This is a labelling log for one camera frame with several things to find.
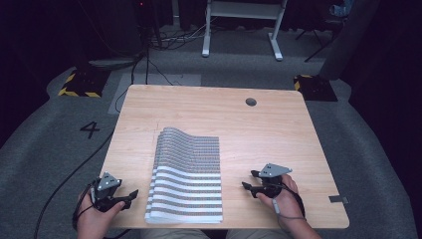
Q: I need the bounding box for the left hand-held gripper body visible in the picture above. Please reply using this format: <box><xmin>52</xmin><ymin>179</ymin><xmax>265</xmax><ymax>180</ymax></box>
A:
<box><xmin>89</xmin><ymin>171</ymin><xmax>123</xmax><ymax>213</ymax></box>

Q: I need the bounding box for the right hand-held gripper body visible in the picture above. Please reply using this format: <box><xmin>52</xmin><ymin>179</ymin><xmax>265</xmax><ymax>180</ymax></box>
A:
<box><xmin>251</xmin><ymin>162</ymin><xmax>294</xmax><ymax>199</ymax></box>

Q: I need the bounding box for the grey white striped cloth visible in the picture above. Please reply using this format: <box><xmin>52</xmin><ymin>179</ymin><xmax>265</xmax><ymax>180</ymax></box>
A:
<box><xmin>144</xmin><ymin>126</ymin><xmax>224</xmax><ymax>225</ymax></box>

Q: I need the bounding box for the person's right hand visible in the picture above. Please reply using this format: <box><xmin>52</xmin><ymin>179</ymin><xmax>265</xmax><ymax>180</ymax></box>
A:
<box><xmin>256</xmin><ymin>173</ymin><xmax>307</xmax><ymax>230</ymax></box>

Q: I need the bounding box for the person's left hand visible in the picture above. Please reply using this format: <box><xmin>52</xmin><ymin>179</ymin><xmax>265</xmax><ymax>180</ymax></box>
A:
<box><xmin>76</xmin><ymin>192</ymin><xmax>127</xmax><ymax>234</ymax></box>

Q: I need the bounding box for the grey tape strip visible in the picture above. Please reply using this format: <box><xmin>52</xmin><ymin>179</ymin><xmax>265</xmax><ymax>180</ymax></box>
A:
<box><xmin>328</xmin><ymin>194</ymin><xmax>349</xmax><ymax>205</ymax></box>

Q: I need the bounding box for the black yellow striped stand base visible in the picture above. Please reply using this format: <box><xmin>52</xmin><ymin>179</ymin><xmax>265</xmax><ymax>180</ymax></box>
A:
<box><xmin>293</xmin><ymin>74</ymin><xmax>339</xmax><ymax>103</ymax></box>
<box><xmin>58</xmin><ymin>68</ymin><xmax>110</xmax><ymax>99</ymax></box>

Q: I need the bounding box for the grey round stand base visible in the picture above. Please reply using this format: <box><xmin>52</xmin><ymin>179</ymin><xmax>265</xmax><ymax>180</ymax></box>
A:
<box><xmin>88</xmin><ymin>57</ymin><xmax>141</xmax><ymax>70</ymax></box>

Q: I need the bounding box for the black chair base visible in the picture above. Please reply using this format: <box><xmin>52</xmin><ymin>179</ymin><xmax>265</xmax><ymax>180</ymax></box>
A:
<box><xmin>295</xmin><ymin>18</ymin><xmax>346</xmax><ymax>64</ymax></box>

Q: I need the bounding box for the black stand pole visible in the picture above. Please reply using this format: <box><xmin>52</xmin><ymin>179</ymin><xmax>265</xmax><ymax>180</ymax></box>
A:
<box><xmin>133</xmin><ymin>0</ymin><xmax>163</xmax><ymax>86</ymax></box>

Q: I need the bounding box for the blue cloth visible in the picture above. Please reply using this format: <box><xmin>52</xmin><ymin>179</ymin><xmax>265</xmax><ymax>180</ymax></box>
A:
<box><xmin>329</xmin><ymin>0</ymin><xmax>355</xmax><ymax>18</ymax></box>

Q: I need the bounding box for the grey wrist cord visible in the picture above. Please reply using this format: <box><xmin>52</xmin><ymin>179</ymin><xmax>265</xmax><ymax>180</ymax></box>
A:
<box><xmin>272</xmin><ymin>197</ymin><xmax>307</xmax><ymax>231</ymax></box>

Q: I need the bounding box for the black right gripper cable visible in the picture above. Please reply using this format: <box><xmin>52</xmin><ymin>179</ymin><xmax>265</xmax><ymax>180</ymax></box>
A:
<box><xmin>281</xmin><ymin>181</ymin><xmax>307</xmax><ymax>219</ymax></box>

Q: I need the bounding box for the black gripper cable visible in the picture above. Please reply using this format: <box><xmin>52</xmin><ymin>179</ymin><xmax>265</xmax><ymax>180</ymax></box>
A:
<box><xmin>281</xmin><ymin>181</ymin><xmax>307</xmax><ymax>219</ymax></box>
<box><xmin>72</xmin><ymin>183</ymin><xmax>98</xmax><ymax>232</ymax></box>

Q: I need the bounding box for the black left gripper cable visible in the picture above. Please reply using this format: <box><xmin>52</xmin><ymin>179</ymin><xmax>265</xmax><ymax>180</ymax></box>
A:
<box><xmin>72</xmin><ymin>183</ymin><xmax>98</xmax><ymax>232</ymax></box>

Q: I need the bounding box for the long black floor cable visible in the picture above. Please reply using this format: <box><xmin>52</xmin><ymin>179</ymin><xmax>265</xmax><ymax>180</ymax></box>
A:
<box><xmin>33</xmin><ymin>128</ymin><xmax>115</xmax><ymax>239</ymax></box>

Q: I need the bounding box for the thin black floor cable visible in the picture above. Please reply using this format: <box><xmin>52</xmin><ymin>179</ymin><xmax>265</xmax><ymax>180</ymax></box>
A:
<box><xmin>114</xmin><ymin>49</ymin><xmax>175</xmax><ymax>114</ymax></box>

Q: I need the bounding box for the tangle of floor cables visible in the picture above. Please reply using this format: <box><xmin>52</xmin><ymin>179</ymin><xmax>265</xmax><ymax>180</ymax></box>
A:
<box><xmin>148</xmin><ymin>16</ymin><xmax>217</xmax><ymax>52</ymax></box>

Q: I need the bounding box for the white metal desk frame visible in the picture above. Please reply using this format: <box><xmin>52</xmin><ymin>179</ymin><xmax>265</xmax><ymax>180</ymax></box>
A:
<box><xmin>201</xmin><ymin>0</ymin><xmax>289</xmax><ymax>62</ymax></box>

